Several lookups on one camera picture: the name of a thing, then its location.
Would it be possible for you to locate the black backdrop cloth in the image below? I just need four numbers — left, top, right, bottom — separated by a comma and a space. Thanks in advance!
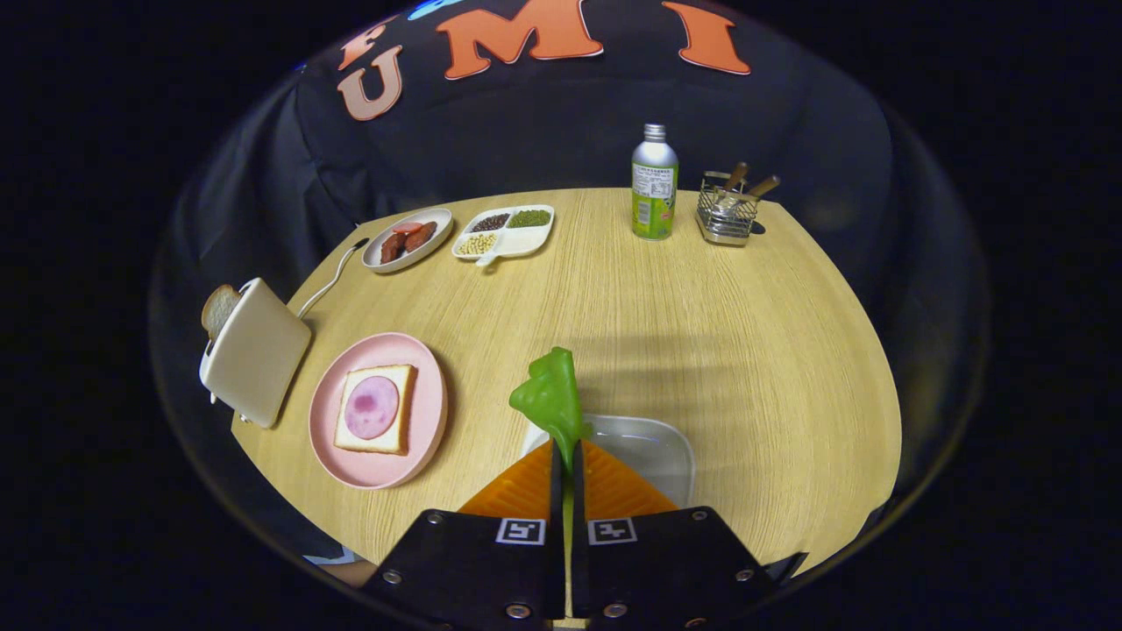
149, 0, 991, 562

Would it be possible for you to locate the green lettuce leaf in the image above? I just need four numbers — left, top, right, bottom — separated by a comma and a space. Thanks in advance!
509, 346, 593, 562

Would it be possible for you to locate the white rectangular plate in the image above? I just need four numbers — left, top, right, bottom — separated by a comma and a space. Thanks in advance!
522, 414, 696, 509

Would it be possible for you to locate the white toaster cable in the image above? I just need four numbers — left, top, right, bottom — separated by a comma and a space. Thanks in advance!
296, 238, 371, 318

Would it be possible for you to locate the bread slice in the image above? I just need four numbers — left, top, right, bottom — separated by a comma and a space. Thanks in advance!
334, 365, 418, 456
201, 284, 243, 341

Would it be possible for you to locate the wire utensil basket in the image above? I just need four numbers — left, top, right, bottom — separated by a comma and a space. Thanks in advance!
696, 171, 760, 247

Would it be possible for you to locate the white divided dish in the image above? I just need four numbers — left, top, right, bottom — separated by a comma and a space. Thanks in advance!
451, 204, 556, 267

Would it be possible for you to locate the pink ham slice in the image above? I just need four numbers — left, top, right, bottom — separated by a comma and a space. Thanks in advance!
344, 376, 401, 441

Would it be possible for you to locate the green bottle with silver cap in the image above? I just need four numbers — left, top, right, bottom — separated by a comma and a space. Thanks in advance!
631, 124, 679, 241

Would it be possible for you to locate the pink round plate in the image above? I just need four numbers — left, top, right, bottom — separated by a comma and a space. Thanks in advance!
309, 332, 449, 490

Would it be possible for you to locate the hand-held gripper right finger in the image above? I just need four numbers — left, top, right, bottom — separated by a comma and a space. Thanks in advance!
570, 438, 777, 631

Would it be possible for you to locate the white toaster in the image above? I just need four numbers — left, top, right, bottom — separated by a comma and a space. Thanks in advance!
199, 278, 313, 429

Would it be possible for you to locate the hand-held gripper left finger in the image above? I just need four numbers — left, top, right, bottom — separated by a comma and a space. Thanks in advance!
361, 438, 566, 631

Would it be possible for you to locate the white round plate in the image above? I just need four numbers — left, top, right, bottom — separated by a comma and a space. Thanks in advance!
362, 208, 454, 274

